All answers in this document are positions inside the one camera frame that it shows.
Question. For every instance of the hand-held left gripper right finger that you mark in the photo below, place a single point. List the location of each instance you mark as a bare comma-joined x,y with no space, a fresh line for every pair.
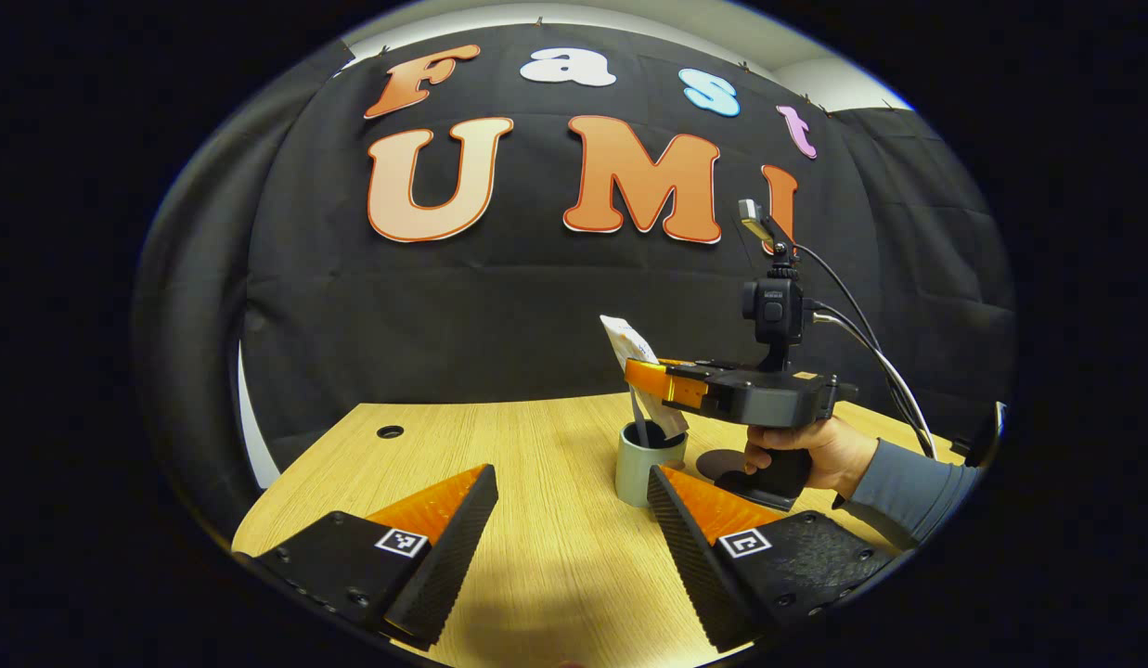
694,566

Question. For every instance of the white toothpaste tube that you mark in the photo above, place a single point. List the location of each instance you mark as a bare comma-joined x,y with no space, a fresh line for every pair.
629,343

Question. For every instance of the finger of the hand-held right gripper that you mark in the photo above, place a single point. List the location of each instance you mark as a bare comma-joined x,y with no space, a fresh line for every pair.
694,390
713,364

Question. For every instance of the wooden desktop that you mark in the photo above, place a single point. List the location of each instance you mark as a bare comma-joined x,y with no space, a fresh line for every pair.
536,520

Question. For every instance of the black backdrop cloth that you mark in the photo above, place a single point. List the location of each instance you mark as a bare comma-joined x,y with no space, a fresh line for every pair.
499,315

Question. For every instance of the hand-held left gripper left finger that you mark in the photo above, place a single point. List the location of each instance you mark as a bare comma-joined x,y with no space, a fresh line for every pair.
453,557

